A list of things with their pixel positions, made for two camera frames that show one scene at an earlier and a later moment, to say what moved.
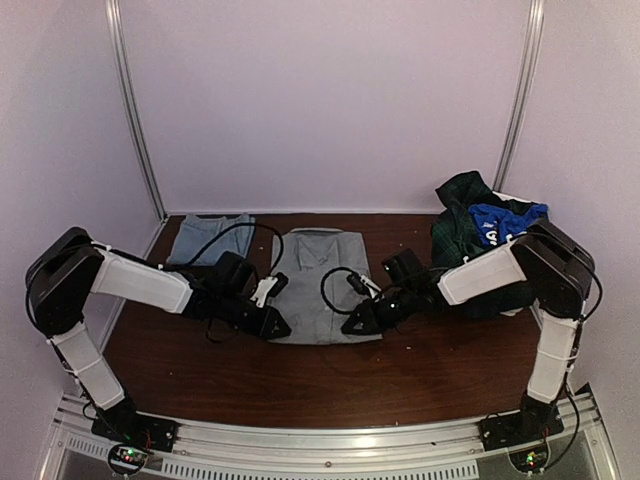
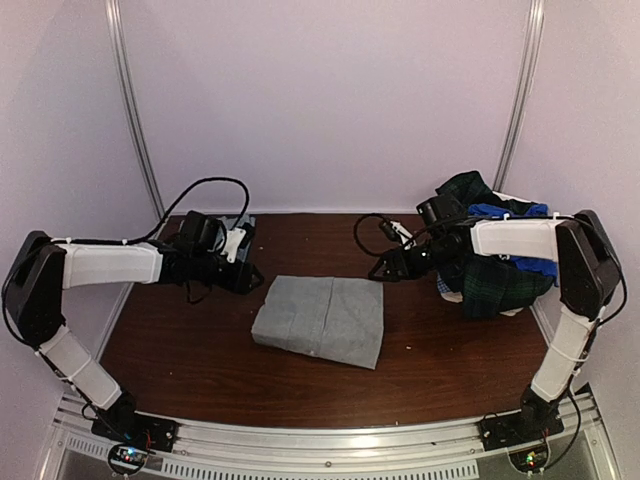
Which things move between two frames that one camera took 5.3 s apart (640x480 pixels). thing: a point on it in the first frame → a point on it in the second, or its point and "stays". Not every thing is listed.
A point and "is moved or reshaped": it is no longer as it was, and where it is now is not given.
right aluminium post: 537,13 stays
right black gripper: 371,325 → 392,274
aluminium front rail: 447,449 stays
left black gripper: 263,327 → 239,282
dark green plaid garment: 455,236 stays
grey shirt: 319,279 is moved or reshaped
